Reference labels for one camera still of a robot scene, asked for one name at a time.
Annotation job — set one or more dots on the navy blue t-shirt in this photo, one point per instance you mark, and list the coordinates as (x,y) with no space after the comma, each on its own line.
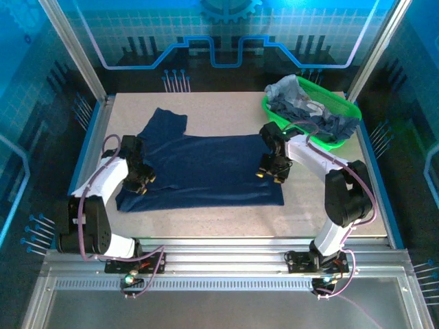
(205,171)

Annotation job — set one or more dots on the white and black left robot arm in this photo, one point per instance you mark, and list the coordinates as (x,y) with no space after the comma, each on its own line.
(103,178)

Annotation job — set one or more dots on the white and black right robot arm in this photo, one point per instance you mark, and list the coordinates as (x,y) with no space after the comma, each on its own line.
(308,154)

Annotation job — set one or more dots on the pale white t-shirt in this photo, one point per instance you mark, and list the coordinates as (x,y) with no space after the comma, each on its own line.
(313,106)

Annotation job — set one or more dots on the light grey-blue t-shirt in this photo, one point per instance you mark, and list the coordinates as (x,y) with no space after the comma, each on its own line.
(286,87)

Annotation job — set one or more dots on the dark slate blue t-shirt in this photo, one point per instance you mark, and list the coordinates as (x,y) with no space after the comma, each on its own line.
(329,125)

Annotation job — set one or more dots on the green plastic basket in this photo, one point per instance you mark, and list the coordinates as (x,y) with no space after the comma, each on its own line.
(348,104)

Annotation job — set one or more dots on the small board with green light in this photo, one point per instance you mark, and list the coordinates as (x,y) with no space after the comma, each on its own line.
(326,281)
(129,280)

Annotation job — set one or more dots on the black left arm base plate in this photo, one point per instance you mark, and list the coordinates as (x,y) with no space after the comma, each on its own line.
(154,262)

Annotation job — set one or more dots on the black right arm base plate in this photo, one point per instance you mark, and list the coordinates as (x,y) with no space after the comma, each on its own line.
(296,262)

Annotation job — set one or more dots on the aluminium mounting rail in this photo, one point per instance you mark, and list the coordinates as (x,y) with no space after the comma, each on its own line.
(223,260)

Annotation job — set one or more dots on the aluminium frame post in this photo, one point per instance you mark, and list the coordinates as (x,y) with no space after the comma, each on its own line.
(73,51)
(375,51)

